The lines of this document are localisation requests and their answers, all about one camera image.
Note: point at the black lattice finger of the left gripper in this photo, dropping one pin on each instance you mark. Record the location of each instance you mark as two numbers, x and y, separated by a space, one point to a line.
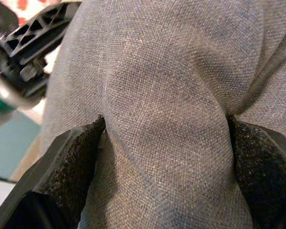
44 26

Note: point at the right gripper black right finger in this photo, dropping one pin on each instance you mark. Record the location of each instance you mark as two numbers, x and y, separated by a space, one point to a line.
264 171

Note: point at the grey fabric pillow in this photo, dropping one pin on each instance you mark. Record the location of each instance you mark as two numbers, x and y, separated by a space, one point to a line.
162 83

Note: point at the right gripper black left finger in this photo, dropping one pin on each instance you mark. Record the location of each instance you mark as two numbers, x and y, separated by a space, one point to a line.
62 171

